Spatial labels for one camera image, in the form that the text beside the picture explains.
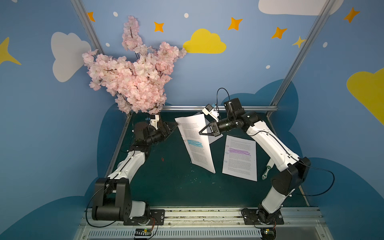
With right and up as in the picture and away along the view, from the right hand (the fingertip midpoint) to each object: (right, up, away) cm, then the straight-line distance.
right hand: (203, 132), depth 71 cm
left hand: (-14, +3, +9) cm, 17 cm away
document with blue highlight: (-4, -1, 0) cm, 4 cm away
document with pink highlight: (+9, -5, +35) cm, 37 cm away
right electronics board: (+33, -51, +3) cm, 60 cm away
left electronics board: (-29, -49, +1) cm, 57 cm away
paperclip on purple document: (+19, -11, +33) cm, 40 cm away
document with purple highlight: (+27, -18, +27) cm, 42 cm away
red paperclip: (-25, -18, +25) cm, 40 cm away
